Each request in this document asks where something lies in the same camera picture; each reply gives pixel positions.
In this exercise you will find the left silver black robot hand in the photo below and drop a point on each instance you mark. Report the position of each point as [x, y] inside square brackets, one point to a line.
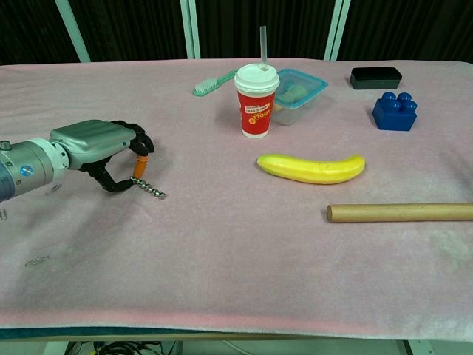
[92, 142]

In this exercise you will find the silver paper clip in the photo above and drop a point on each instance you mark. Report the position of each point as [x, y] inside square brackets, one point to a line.
[51, 189]
[3, 213]
[37, 261]

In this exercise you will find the black curtain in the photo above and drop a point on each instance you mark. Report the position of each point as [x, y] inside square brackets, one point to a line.
[140, 26]

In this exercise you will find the teal plastic brush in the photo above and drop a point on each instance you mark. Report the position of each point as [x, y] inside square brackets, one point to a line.
[207, 87]

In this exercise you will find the pink table cloth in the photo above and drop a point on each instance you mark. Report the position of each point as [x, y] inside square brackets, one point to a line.
[221, 240]

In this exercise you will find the red cup with white lid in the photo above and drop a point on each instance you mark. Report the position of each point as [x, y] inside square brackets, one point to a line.
[256, 111]

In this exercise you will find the translucent drinking straw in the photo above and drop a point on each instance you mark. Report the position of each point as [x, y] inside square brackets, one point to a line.
[264, 48]

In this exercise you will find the food pieces inside container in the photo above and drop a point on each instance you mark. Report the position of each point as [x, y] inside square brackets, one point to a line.
[292, 94]

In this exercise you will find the clear container with blue lid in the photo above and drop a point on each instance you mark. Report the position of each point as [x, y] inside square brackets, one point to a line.
[303, 92]

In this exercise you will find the yellow toy banana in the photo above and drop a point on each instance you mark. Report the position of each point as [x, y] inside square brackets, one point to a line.
[310, 171]

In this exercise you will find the black rectangular box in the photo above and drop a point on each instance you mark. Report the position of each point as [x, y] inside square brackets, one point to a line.
[375, 78]

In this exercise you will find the blue toy building block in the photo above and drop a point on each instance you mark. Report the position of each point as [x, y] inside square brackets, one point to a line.
[393, 116]

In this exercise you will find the wooden round rod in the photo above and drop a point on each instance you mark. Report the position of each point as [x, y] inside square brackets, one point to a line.
[399, 213]

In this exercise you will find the pale green frame post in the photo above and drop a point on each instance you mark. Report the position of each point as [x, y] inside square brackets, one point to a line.
[190, 29]
[337, 29]
[74, 31]

